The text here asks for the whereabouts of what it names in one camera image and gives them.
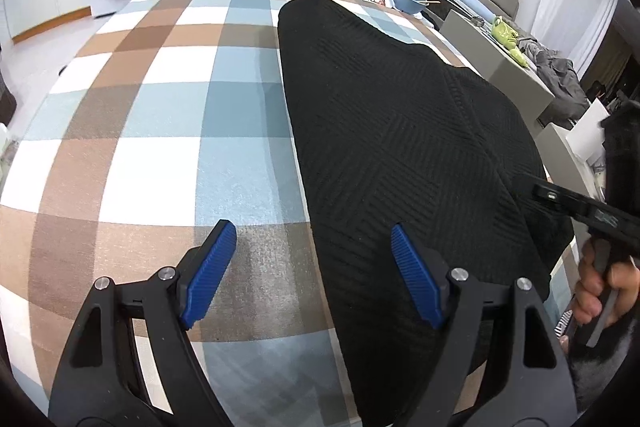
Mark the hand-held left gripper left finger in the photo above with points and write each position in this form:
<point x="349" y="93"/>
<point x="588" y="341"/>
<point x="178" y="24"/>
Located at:
<point x="212" y="267"/>

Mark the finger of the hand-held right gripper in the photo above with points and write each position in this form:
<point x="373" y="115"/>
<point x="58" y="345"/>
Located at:
<point x="555" y="197"/>

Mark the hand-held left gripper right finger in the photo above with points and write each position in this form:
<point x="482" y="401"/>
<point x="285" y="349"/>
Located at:
<point x="415" y="272"/>

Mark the black knit sweater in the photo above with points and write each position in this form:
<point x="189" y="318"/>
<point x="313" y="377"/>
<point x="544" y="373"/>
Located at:
<point x="400" y="132"/>

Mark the person's right forearm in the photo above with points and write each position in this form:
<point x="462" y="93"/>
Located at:
<point x="605" y="367"/>

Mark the person's right hand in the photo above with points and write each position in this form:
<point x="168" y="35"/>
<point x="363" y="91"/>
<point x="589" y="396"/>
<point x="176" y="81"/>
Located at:
<point x="592" y="292"/>

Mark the white paper box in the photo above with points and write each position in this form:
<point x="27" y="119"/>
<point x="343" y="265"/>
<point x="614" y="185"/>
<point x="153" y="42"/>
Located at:
<point x="587" y="134"/>

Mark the dark grey cloth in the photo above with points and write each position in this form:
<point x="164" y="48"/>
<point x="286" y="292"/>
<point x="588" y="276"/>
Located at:
<point x="555" y="77"/>

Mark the grey cardboard box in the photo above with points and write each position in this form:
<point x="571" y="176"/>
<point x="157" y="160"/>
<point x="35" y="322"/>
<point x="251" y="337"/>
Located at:
<point x="495" y="67"/>

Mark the checked blanket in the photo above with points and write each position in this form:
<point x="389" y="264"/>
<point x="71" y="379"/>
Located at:
<point x="150" y="107"/>

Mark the green toy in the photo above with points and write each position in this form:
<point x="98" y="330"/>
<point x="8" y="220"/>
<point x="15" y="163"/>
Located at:
<point x="502" y="32"/>

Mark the wooden chopsticks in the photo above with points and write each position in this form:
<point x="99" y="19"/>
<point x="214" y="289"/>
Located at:
<point x="430" y="2"/>

